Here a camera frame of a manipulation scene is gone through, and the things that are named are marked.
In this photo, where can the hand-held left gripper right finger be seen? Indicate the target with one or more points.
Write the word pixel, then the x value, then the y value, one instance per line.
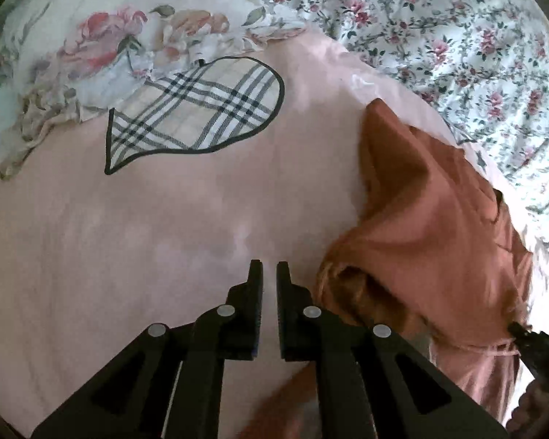
pixel 283 315

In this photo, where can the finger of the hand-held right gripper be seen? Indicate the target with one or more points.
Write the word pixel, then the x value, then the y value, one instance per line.
pixel 533 347

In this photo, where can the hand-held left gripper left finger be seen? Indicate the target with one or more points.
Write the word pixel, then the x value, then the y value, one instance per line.
pixel 254 311

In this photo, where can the rust orange small garment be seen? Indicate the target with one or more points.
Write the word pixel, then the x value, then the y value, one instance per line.
pixel 421 247

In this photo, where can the pink blanket with plaid heart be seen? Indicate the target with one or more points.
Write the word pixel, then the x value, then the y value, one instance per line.
pixel 164 219

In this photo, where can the large-rose floral pillow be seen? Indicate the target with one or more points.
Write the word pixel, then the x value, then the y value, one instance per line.
pixel 119 23

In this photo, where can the small-flower print bed sheet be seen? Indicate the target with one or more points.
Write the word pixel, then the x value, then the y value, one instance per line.
pixel 448 23

